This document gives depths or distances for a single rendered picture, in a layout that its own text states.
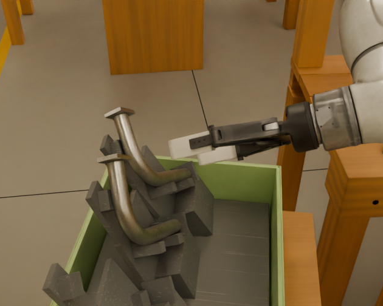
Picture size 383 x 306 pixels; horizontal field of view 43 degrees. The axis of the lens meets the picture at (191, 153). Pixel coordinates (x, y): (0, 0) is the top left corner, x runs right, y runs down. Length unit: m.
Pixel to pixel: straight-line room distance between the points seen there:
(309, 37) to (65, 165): 1.56
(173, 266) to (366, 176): 0.57
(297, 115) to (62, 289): 0.42
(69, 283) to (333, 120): 0.44
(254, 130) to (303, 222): 0.63
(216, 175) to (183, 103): 1.99
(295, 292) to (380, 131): 0.54
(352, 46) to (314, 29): 0.92
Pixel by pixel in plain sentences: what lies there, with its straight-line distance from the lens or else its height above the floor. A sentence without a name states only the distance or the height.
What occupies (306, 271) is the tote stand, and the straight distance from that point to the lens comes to 1.20.
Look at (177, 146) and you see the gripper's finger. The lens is 0.73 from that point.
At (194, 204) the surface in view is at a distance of 1.11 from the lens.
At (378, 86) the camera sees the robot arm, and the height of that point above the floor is 1.37.
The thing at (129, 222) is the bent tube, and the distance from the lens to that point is 0.84.
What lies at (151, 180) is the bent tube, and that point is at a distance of 0.99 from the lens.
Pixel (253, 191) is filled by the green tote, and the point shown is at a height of 0.88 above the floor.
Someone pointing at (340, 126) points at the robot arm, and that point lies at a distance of 0.72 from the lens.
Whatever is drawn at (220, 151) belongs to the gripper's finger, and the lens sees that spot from 0.85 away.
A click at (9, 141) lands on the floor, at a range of 3.02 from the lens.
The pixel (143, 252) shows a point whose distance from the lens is 0.92.
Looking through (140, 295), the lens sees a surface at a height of 0.97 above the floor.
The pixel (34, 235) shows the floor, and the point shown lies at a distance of 2.41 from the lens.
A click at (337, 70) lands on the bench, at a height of 0.88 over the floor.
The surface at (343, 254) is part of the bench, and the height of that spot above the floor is 0.60.
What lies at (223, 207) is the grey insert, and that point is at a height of 0.85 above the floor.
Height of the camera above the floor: 1.71
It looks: 39 degrees down
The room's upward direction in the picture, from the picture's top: straight up
